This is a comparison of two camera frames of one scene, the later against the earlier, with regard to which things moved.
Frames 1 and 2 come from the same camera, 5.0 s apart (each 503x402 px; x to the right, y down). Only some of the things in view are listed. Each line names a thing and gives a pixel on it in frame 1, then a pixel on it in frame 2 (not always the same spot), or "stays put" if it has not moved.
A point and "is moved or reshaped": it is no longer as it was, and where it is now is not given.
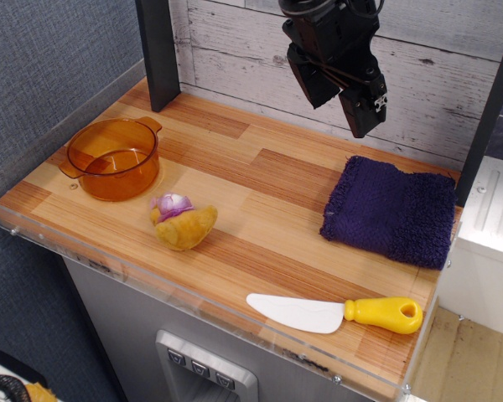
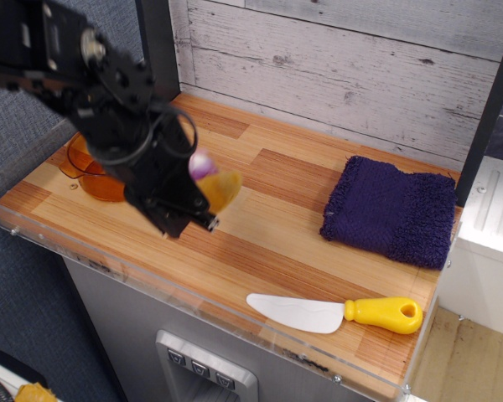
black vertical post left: x=158 y=43 stays put
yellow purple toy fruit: x=179 y=224 is moved or reshaped
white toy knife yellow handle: x=396 y=315 stays put
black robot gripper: x=340 y=32 → x=111 y=100
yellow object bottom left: x=39 y=394 stays put
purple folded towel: x=407 y=217 stays put
